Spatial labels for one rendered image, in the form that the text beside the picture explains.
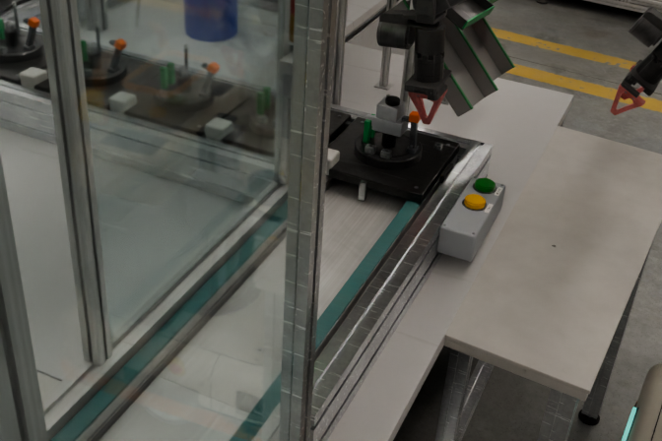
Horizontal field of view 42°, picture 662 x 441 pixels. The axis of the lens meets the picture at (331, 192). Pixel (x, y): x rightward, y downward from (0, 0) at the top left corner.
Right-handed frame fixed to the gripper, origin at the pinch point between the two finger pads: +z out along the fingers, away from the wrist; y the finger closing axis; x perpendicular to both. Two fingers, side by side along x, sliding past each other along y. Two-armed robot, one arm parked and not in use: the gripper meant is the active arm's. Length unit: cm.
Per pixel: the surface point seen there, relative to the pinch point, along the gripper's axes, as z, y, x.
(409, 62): -3.6, -19.0, -10.5
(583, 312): 23.9, 18.4, 36.9
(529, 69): 104, -290, -36
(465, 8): -14.1, -28.1, -1.2
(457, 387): 65, 3, 11
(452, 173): 11.2, -0.3, 5.9
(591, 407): 104, -46, 38
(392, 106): -2.4, 1.7, -6.7
